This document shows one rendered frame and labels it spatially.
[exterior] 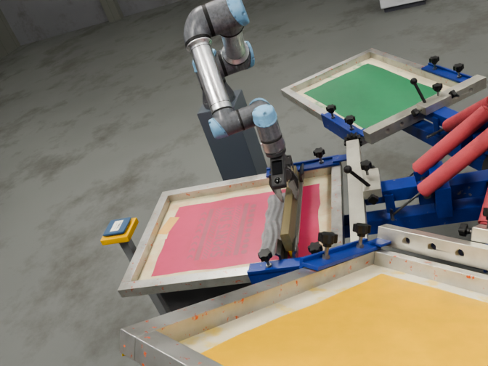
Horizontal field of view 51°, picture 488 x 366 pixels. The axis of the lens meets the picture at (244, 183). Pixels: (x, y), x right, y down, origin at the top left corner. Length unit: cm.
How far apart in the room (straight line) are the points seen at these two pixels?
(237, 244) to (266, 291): 86
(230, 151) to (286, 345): 161
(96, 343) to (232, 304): 241
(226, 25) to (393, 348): 130
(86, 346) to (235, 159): 154
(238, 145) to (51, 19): 1063
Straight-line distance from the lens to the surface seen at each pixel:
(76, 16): 1242
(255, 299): 98
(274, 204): 196
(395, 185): 177
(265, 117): 163
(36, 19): 1296
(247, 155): 237
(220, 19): 187
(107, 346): 323
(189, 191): 218
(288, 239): 166
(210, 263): 182
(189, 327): 86
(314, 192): 197
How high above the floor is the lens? 208
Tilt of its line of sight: 31 degrees down
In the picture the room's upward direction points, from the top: 20 degrees counter-clockwise
